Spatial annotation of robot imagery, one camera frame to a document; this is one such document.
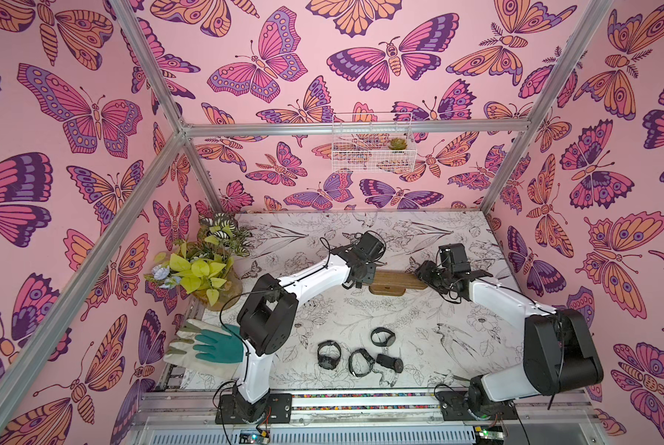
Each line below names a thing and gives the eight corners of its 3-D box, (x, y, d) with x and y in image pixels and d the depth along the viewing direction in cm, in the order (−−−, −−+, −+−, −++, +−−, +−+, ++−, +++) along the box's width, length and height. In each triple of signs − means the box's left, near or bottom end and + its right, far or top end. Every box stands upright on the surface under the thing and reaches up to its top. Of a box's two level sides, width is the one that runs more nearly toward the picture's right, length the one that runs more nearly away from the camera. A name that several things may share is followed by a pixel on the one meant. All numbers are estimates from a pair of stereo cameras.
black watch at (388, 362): (374, 365, 83) (375, 362, 80) (377, 355, 85) (378, 352, 82) (401, 374, 81) (403, 371, 79) (403, 363, 83) (405, 360, 80)
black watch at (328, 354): (317, 369, 82) (316, 365, 79) (318, 343, 87) (318, 338, 83) (341, 369, 82) (341, 365, 79) (341, 343, 87) (341, 338, 83)
